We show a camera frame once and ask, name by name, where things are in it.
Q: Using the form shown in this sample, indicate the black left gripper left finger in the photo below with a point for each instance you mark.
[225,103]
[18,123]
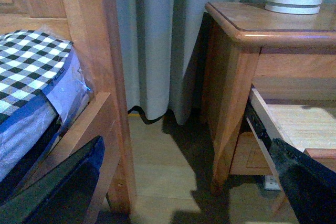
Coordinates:
[64,194]

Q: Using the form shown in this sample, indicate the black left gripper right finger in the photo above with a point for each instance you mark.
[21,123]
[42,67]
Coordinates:
[308,185]

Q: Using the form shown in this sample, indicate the wooden drawer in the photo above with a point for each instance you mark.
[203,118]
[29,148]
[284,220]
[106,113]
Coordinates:
[248,158]
[307,125]

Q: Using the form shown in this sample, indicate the floor power socket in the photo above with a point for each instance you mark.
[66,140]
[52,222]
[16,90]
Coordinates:
[270,183]

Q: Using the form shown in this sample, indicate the wooden nightstand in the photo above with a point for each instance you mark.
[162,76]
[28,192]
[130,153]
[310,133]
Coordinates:
[281,55]

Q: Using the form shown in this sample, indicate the checkered black white cloth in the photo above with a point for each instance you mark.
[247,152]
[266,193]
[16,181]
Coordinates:
[30,60]

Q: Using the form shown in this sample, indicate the grey curtain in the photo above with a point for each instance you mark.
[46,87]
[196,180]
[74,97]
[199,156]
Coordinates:
[163,44]

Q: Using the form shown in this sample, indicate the wooden bed frame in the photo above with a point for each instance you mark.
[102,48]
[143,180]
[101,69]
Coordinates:
[92,25]

